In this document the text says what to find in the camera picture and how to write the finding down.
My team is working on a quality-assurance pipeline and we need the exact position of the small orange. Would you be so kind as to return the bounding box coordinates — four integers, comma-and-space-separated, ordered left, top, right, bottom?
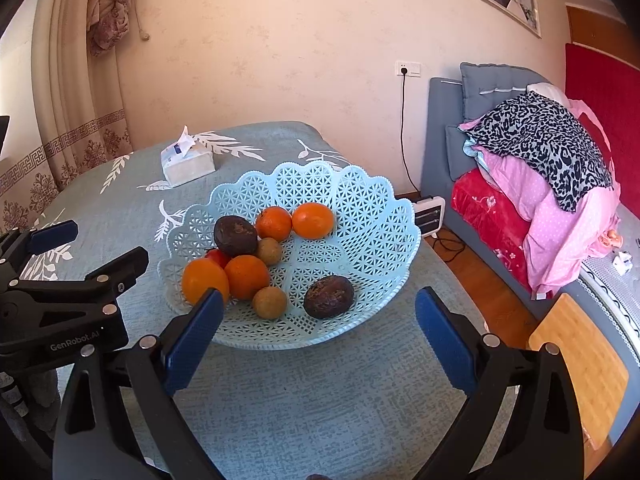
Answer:
255, 206, 293, 242

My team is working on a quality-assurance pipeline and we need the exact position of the small grey cushion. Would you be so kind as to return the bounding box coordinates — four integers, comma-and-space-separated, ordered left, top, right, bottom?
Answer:
445, 125, 478, 181

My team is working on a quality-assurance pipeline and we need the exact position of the light blue plastic lattice basket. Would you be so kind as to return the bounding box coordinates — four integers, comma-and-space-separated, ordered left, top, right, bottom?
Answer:
157, 160, 423, 352

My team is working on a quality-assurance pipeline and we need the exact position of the large grey pillow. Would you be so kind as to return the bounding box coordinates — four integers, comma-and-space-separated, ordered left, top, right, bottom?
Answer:
459, 62, 551, 126

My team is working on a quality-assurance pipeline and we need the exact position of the beige patterned curtain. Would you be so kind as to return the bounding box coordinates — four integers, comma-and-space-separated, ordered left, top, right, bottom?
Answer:
0, 0, 133, 233

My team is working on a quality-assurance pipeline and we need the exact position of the large orange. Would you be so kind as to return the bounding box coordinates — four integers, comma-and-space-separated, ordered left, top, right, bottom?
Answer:
224, 255, 271, 302
181, 258, 231, 307

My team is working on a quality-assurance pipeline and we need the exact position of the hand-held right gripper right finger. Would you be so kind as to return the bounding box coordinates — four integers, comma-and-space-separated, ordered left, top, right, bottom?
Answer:
415, 287, 586, 480

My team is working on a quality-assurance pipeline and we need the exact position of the red tomato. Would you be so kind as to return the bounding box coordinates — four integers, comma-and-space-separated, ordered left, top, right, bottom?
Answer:
204, 247, 233, 270

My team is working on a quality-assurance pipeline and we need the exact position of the white pillow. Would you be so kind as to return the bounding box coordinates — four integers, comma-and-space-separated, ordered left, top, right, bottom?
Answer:
527, 82, 571, 106

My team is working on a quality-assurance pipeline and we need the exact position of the grey bed sheet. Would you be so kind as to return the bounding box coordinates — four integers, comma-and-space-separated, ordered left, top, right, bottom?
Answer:
577, 205, 640, 361

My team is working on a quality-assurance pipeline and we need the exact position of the white electric heater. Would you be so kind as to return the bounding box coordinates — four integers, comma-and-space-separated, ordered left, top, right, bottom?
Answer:
412, 195, 446, 238

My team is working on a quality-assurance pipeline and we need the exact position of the leopard print cloth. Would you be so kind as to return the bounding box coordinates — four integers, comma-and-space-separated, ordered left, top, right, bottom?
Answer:
462, 92, 613, 213

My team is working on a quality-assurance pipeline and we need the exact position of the floral curtain tieback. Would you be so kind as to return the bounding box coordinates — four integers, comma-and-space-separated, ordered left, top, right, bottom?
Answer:
86, 0, 151, 57

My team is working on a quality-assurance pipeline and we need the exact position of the dark purple passion fruit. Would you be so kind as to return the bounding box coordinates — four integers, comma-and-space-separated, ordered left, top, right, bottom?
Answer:
303, 275, 356, 320
213, 215, 259, 257

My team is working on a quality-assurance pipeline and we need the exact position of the grey padded headboard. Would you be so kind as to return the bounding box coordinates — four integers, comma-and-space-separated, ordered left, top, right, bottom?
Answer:
420, 77, 543, 318

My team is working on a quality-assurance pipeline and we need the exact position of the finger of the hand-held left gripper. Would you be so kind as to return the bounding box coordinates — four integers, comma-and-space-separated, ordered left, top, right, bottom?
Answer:
10, 246, 150, 313
0, 219, 79, 281

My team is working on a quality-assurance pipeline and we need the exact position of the red wall panel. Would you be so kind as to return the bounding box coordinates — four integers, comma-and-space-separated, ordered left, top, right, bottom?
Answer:
565, 42, 640, 181

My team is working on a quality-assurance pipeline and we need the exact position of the small pink toy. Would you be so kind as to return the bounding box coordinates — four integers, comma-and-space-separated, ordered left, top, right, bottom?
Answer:
597, 227, 623, 251

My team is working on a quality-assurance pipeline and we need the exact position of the tissue pack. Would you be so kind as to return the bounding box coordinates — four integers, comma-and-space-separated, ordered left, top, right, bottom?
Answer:
161, 126, 216, 188

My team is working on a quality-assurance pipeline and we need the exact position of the brown longan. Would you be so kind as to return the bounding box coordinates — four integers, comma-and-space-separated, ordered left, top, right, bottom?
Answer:
251, 286, 288, 320
256, 237, 283, 267

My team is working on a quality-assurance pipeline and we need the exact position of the orange wooden wall panel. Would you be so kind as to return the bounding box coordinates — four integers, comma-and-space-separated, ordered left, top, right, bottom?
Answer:
565, 4, 640, 68

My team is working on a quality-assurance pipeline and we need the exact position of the black power cable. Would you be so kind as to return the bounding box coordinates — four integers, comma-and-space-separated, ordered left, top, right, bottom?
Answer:
399, 72, 423, 196

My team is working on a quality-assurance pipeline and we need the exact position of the pile of clothes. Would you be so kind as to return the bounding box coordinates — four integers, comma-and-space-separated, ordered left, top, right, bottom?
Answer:
460, 100, 623, 301

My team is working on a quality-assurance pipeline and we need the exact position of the black heater cable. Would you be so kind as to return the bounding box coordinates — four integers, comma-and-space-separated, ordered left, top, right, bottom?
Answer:
432, 230, 468, 263

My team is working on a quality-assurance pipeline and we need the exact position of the red floral blanket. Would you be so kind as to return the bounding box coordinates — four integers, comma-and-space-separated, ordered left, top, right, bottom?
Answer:
451, 170, 538, 291

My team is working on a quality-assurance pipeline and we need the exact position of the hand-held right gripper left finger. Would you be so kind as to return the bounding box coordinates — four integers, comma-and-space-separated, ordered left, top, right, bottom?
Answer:
52, 287, 225, 480

